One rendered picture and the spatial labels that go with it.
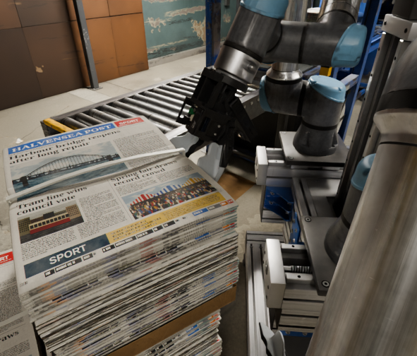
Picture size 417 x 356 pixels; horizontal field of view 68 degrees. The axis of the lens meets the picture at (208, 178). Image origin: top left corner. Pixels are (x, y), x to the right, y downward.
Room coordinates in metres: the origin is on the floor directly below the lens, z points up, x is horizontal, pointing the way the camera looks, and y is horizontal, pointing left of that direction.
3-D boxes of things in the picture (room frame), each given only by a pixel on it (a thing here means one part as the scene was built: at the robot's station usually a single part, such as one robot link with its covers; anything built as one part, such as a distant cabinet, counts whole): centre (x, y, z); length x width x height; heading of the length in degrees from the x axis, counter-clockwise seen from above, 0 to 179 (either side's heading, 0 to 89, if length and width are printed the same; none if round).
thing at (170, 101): (1.48, 0.16, 0.77); 0.47 x 0.05 x 0.05; 51
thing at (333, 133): (0.97, -0.38, 0.87); 0.15 x 0.15 x 0.10
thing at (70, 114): (1.74, 0.28, 0.74); 1.34 x 0.05 x 0.12; 141
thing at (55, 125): (1.07, 0.51, 0.81); 0.43 x 0.03 x 0.02; 51
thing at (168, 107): (1.43, 0.20, 0.77); 0.47 x 0.05 x 0.05; 51
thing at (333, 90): (0.98, -0.37, 0.98); 0.13 x 0.12 x 0.14; 68
